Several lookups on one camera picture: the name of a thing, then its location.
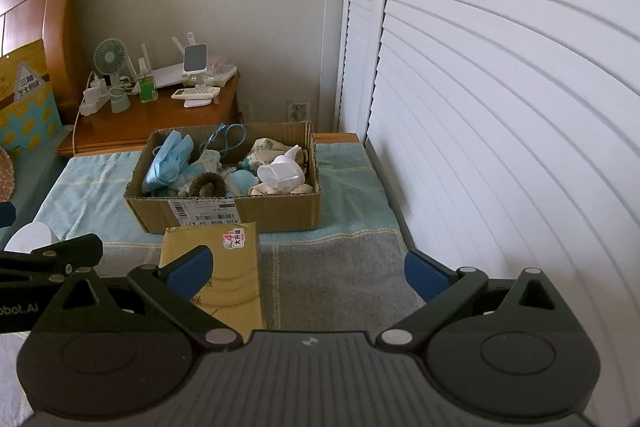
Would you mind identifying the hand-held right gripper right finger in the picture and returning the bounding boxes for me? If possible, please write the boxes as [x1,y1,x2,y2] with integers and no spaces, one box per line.
[375,249,558,350]

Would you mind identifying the yellow snack bag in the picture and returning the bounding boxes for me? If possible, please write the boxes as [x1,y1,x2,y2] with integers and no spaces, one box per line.
[0,39,63,158]

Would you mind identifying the blue face mask bundle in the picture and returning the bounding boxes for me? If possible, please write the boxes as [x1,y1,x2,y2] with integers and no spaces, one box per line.
[142,152,181,195]
[160,129,193,172]

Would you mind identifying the brown cardboard box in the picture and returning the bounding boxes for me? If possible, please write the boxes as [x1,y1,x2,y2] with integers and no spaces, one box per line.
[124,122,321,235]

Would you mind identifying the cream plush toy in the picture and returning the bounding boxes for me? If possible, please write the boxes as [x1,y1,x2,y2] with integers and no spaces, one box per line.
[257,146,306,192]

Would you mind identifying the wide white louvered door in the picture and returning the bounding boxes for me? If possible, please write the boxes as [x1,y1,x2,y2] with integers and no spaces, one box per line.
[365,0,640,408]

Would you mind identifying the green desk fan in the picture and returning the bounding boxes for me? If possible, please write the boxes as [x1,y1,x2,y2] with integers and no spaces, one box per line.
[95,38,131,114]

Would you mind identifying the white remote control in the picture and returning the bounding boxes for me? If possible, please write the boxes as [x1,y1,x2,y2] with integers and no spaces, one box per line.
[171,88,221,100]

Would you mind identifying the brown pine cone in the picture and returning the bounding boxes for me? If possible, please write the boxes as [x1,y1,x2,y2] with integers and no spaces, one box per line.
[187,174,226,198]

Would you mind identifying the blue white round toy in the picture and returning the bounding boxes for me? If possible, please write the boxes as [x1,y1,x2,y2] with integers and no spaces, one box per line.
[225,169,261,196]

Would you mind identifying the white phone stand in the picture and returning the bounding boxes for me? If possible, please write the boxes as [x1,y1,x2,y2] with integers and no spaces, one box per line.
[182,42,211,108]

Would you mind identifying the white tray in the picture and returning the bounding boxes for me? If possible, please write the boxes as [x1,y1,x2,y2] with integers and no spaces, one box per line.
[207,57,237,85]

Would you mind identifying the grey checked blanket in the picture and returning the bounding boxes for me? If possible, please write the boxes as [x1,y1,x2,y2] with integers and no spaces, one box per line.
[0,232,421,358]

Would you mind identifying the wooden nightstand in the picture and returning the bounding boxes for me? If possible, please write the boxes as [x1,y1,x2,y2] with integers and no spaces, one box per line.
[57,72,243,158]

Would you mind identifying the clear jar with white lid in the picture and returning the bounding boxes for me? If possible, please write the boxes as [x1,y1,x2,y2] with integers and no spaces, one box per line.
[4,222,57,254]

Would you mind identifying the wooden bed rail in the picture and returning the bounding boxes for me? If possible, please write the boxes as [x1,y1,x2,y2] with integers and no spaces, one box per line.
[312,133,358,145]

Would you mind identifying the wooden headboard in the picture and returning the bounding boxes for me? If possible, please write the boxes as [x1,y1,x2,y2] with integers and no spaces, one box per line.
[0,0,88,128]

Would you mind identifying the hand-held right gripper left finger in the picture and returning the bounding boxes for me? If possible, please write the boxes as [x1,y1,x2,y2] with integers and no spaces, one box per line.
[60,244,246,348]

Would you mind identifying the narrow white louvered door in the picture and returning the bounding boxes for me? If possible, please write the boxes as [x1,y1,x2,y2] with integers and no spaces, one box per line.
[332,0,396,138]

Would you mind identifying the white router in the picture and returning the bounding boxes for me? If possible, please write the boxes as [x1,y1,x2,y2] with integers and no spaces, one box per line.
[132,34,201,88]

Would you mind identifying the gold paper gift box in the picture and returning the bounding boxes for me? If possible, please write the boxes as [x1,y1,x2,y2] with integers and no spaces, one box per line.
[159,222,266,339]

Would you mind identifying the teal braided cord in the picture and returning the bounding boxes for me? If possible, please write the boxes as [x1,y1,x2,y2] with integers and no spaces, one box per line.
[205,124,246,162]

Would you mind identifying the brown dotted cloth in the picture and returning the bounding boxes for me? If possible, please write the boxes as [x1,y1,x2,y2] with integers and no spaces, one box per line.
[0,149,16,202]

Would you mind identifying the blue white patterned sachet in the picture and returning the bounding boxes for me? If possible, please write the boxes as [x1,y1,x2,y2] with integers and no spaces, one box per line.
[190,149,223,178]

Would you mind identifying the printed drawstring pouch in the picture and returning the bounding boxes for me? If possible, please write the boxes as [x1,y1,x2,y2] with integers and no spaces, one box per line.
[247,138,286,168]

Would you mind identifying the white power strip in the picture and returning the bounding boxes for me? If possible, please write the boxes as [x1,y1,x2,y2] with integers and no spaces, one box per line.
[80,77,111,115]

